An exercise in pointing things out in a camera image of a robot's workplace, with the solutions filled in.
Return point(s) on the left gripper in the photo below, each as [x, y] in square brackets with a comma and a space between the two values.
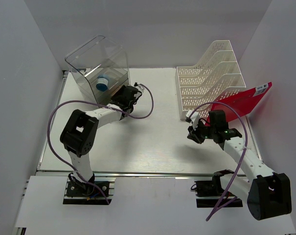
[119, 92]

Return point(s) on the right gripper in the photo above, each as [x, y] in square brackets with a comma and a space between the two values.
[193, 135]

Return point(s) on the blue white small jar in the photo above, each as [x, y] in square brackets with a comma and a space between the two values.
[102, 83]

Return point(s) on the clear acrylic drawer organizer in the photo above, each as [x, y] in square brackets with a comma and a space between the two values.
[95, 57]

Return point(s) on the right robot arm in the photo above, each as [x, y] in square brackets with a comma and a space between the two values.
[266, 193]

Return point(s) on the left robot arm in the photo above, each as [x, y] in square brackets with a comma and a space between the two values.
[79, 133]

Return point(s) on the cream plastic file rack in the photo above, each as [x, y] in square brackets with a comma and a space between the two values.
[215, 76]

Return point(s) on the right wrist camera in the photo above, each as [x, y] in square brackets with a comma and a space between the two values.
[192, 118]

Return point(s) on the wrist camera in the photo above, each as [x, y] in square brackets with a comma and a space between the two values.
[192, 118]
[140, 87]

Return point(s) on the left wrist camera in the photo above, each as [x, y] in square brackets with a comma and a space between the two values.
[140, 87]

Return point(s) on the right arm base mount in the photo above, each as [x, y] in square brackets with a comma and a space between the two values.
[209, 191]

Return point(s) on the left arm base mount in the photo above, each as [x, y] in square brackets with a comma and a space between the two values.
[76, 194]

